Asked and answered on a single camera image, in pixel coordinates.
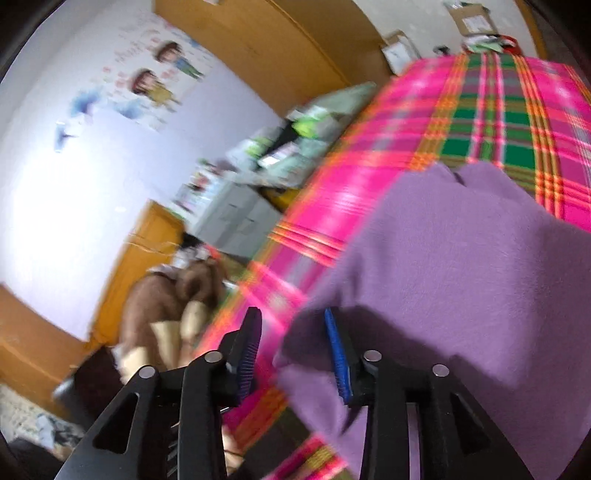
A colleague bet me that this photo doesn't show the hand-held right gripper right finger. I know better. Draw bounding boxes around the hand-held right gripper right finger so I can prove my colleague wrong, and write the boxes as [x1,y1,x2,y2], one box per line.
[323,308,534,480]

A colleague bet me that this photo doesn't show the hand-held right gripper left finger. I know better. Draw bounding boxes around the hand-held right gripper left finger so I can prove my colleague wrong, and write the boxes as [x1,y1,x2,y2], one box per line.
[54,307,263,480]

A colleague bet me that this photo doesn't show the purple fleece cloth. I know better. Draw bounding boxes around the purple fleece cloth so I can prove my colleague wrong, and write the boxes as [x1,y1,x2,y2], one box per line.
[272,162,591,480]

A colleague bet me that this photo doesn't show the brown plush toy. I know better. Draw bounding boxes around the brown plush toy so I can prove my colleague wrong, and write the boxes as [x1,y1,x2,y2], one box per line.
[115,258,227,384]

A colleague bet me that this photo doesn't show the white drawer unit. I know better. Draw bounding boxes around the white drawer unit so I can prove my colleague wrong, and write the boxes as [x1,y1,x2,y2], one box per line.
[189,182,282,259]

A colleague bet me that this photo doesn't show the orange wooden cabinet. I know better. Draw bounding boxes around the orange wooden cabinet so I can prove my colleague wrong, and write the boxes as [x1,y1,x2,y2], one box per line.
[0,200,185,393]

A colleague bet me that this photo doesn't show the pink green plaid bed sheet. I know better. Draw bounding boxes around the pink green plaid bed sheet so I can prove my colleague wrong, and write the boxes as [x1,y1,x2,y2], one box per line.
[189,52,591,480]

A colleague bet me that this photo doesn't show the green tissue pack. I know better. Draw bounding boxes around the green tissue pack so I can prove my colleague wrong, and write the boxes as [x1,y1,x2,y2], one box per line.
[295,117,324,139]

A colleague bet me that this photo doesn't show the white cardboard box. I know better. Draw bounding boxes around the white cardboard box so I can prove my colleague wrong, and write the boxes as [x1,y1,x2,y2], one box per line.
[379,30,421,75]

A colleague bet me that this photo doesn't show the wooden wardrobe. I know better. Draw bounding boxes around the wooden wardrobe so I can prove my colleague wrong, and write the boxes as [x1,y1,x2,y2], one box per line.
[154,0,393,114]

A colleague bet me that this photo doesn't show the red bag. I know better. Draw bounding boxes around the red bag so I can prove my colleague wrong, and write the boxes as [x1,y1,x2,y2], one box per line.
[462,34,520,56]

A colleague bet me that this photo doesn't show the brown cardboard box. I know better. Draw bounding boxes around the brown cardboard box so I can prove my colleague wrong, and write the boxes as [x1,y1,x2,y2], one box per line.
[443,0,499,38]

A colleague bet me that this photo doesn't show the cartoon wall poster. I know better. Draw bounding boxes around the cartoon wall poster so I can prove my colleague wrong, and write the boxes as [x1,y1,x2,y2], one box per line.
[53,14,218,153]

